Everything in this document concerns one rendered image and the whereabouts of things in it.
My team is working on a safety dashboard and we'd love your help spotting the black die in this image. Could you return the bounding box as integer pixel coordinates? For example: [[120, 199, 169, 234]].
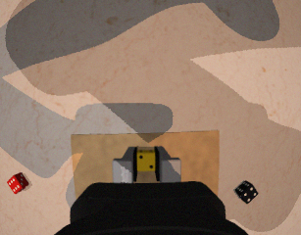
[[235, 180, 258, 204]]

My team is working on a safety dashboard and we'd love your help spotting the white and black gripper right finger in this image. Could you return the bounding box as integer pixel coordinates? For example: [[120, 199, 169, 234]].
[[155, 147, 181, 183]]

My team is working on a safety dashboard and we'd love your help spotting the red die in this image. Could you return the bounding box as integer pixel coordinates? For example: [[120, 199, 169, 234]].
[[7, 172, 28, 194]]

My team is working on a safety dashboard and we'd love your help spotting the yellow die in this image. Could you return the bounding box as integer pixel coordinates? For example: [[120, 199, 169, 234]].
[[137, 150, 155, 171]]

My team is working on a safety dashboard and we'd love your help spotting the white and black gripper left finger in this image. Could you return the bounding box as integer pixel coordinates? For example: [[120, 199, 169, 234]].
[[112, 147, 137, 183]]

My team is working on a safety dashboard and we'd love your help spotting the orange square mat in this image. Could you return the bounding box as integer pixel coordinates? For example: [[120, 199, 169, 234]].
[[71, 130, 220, 198]]

